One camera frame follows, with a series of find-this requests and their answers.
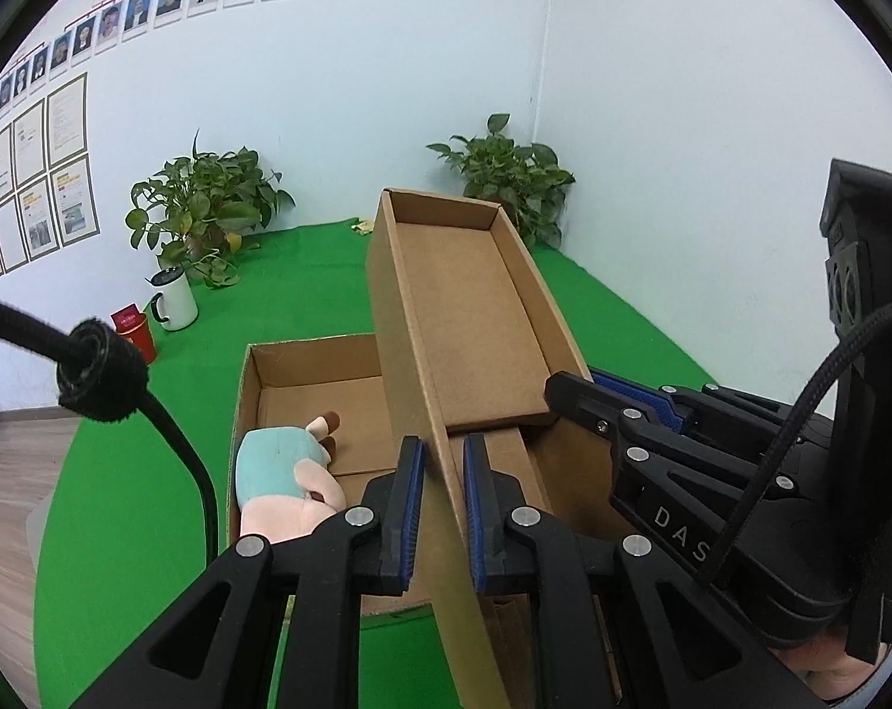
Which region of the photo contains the person's right hand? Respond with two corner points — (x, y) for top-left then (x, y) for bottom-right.
(774, 616), (892, 704)

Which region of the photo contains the teal and pink plush toy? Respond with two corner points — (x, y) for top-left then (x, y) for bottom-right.
(235, 411), (347, 540)

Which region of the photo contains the black velcro strap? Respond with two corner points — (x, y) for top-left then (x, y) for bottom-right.
(56, 317), (151, 424)

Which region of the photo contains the large cardboard box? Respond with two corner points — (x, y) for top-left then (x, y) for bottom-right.
(226, 334), (643, 709)

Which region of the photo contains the white mug with black handle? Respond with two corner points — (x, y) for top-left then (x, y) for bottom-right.
(147, 266), (199, 332)

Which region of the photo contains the black braided cable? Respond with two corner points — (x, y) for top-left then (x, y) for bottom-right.
(700, 301), (892, 592)

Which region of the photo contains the potted plant with dark leaves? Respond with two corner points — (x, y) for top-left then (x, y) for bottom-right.
(426, 113), (576, 251)

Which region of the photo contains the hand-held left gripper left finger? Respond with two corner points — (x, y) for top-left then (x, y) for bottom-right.
(69, 435), (426, 709)

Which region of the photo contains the group of framed documents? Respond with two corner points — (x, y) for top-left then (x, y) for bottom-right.
(0, 72), (101, 292)

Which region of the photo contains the long narrow cardboard box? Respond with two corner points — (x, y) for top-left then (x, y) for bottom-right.
(364, 188), (595, 709)

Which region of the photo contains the red cup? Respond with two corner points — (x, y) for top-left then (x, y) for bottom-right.
(111, 304), (157, 365)

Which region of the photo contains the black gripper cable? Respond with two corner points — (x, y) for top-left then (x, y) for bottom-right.
(0, 294), (219, 558)

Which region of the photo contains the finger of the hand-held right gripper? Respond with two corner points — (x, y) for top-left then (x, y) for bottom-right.
(544, 371), (796, 493)
(592, 369), (825, 445)

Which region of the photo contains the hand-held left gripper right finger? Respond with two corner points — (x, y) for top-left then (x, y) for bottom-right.
(462, 433), (809, 709)

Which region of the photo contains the bushy potted plant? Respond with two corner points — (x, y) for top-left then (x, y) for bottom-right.
(125, 129), (297, 289)

